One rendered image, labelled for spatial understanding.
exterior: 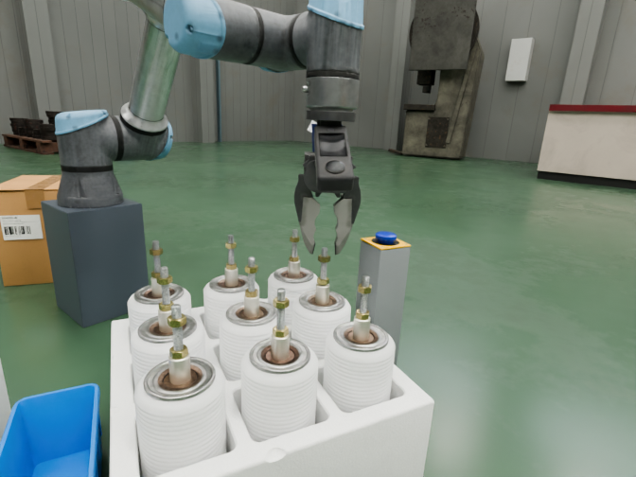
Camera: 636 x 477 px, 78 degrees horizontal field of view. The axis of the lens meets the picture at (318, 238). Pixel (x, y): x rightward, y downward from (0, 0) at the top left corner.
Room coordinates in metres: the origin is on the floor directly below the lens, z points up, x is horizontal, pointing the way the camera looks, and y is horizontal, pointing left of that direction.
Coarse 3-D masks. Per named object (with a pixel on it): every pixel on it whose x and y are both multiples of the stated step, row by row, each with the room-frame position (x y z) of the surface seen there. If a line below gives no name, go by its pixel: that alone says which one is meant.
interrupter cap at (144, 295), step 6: (144, 288) 0.60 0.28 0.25; (150, 288) 0.60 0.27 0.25; (174, 288) 0.60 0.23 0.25; (180, 288) 0.60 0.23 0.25; (138, 294) 0.57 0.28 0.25; (144, 294) 0.58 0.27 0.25; (150, 294) 0.58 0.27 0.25; (174, 294) 0.58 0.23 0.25; (180, 294) 0.58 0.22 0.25; (138, 300) 0.55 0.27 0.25; (144, 300) 0.55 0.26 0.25; (150, 300) 0.56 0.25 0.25; (156, 300) 0.56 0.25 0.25; (174, 300) 0.56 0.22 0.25
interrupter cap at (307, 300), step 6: (306, 294) 0.60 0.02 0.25; (312, 294) 0.60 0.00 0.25; (330, 294) 0.61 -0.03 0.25; (336, 294) 0.61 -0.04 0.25; (300, 300) 0.58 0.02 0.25; (306, 300) 0.58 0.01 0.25; (312, 300) 0.59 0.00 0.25; (330, 300) 0.59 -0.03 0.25; (336, 300) 0.59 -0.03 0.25; (342, 300) 0.59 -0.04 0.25; (306, 306) 0.56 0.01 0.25; (312, 306) 0.56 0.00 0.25; (318, 306) 0.56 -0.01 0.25; (324, 306) 0.57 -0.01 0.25; (330, 306) 0.56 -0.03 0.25; (336, 306) 0.57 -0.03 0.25; (342, 306) 0.57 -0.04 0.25
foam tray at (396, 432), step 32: (128, 320) 0.62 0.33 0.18; (128, 352) 0.52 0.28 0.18; (128, 384) 0.45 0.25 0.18; (320, 384) 0.47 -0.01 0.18; (128, 416) 0.39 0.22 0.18; (320, 416) 0.43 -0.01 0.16; (352, 416) 0.41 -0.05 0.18; (384, 416) 0.41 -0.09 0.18; (416, 416) 0.43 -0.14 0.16; (128, 448) 0.35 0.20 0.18; (256, 448) 0.35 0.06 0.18; (288, 448) 0.36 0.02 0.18; (320, 448) 0.37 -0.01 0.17; (352, 448) 0.39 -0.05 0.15; (384, 448) 0.41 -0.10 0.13; (416, 448) 0.44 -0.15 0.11
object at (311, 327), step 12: (300, 312) 0.55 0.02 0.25; (312, 312) 0.55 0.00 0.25; (324, 312) 0.55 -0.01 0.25; (336, 312) 0.55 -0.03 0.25; (348, 312) 0.57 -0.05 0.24; (300, 324) 0.55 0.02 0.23; (312, 324) 0.54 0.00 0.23; (324, 324) 0.54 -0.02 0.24; (336, 324) 0.55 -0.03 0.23; (300, 336) 0.55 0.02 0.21; (312, 336) 0.54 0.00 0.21; (324, 336) 0.54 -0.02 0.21; (312, 348) 0.54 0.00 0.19; (324, 348) 0.54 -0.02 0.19
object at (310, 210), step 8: (304, 200) 0.57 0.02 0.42; (312, 200) 0.57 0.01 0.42; (304, 208) 0.57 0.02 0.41; (312, 208) 0.57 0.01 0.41; (304, 216) 0.57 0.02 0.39; (312, 216) 0.57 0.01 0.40; (304, 224) 0.57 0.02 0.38; (312, 224) 0.57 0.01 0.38; (304, 232) 0.57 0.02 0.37; (312, 232) 0.57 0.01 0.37; (304, 240) 0.58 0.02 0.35; (312, 240) 0.57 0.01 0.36; (312, 248) 0.58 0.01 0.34
